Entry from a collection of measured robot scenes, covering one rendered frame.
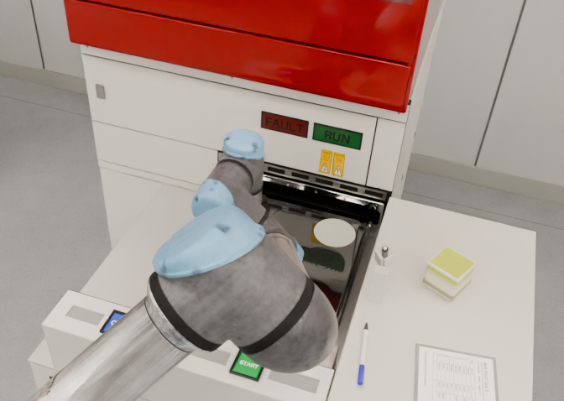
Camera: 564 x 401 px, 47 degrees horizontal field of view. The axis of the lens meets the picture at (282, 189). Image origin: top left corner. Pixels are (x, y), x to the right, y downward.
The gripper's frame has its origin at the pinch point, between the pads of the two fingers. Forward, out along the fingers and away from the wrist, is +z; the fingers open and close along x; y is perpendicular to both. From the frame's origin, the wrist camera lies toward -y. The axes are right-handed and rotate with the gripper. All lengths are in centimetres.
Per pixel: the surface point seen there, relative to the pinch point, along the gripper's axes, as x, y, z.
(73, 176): 167, -36, 94
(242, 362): -23.9, -3.7, -2.7
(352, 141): 20.4, 33.6, -15.9
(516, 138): 112, 163, 64
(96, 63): 59, -21, -21
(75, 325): -7.6, -31.9, -2.3
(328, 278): -2.2, 21.7, 3.8
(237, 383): -27.7, -5.4, -2.3
